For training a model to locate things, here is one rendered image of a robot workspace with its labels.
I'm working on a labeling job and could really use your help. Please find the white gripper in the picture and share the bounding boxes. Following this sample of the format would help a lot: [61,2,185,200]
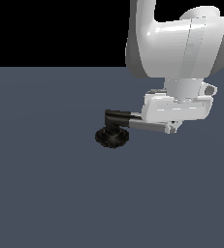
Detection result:
[127,88,214,135]

